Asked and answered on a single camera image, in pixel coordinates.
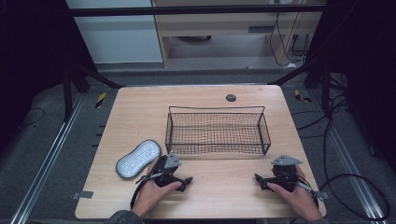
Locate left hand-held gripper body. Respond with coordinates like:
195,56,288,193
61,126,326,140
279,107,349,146
151,151,185,189

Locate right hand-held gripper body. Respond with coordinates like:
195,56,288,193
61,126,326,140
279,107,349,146
263,154,304,193

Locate grey oval sponge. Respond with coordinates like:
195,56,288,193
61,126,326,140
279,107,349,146
115,139,163,180

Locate black wire mesh basket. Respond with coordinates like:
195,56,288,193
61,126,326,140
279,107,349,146
164,105,272,156

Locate person's right hand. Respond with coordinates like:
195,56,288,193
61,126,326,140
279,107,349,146
266,164,324,223

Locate person's left hand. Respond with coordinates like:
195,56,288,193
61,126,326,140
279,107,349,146
131,158,183,219

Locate yellow black tape strip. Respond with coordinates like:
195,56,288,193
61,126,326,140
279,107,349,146
293,89,313,104
94,91,107,109

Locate grey tape piece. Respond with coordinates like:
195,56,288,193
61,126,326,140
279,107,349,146
71,189,94,201

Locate black metal stand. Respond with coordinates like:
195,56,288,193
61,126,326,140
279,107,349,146
62,60,126,123
267,59,332,114

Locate white cabinet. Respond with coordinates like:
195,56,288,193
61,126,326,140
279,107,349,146
64,0,164,65

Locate wooden desk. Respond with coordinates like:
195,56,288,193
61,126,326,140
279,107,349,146
151,0,326,68

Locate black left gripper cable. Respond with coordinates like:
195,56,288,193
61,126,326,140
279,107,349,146
129,172,164,210

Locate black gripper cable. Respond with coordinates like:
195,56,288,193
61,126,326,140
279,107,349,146
297,173,391,222
129,172,164,210

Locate aluminium floor rail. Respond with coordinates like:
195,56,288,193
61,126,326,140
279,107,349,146
8,92,86,224
309,89,388,224

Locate black floor cables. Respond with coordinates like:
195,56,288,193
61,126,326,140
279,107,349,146
291,73,353,175

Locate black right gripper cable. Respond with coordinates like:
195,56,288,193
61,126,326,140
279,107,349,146
297,173,391,222

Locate black hanging desk cables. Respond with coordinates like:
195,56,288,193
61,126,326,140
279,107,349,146
268,11,312,68

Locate thin black floor cable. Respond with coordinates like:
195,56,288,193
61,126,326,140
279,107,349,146
19,106,47,128

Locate black horizontal frame bar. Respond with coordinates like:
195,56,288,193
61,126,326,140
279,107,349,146
68,4,327,18

